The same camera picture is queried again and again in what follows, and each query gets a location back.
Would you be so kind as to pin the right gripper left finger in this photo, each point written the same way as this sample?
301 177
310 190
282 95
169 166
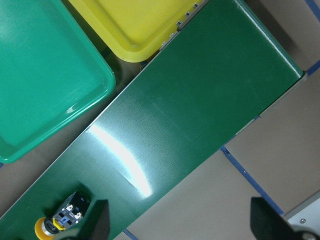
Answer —
96 225

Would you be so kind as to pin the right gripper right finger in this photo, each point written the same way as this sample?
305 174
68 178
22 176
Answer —
266 224

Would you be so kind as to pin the yellow push button switch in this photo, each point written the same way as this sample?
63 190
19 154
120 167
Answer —
68 214

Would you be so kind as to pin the green conveyor belt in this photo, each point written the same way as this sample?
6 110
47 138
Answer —
219 73

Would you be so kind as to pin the green plastic tray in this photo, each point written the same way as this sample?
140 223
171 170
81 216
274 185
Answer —
50 74

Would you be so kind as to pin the yellow plastic tray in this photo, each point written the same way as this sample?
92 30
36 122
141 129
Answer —
135 29

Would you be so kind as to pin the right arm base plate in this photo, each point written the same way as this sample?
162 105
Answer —
306 216

